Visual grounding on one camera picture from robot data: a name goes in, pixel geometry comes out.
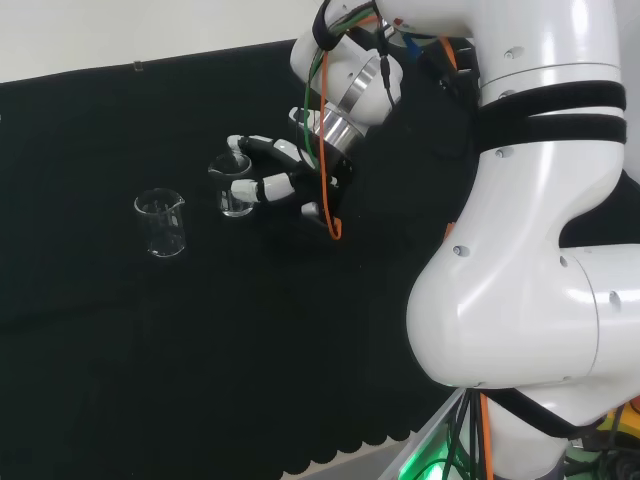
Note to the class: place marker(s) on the clear glass beaker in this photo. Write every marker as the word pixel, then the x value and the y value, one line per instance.
pixel 160 250
pixel 235 212

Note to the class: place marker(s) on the yellow stop button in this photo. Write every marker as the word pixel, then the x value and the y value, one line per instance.
pixel 627 425

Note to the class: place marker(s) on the black cloth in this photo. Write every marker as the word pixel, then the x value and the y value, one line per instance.
pixel 150 350

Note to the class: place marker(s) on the grey metal base plate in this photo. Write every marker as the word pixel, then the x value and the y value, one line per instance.
pixel 425 445

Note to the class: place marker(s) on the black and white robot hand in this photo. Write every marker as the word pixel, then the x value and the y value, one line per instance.
pixel 320 180

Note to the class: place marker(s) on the clear tape piece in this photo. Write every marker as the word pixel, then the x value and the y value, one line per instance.
pixel 138 66

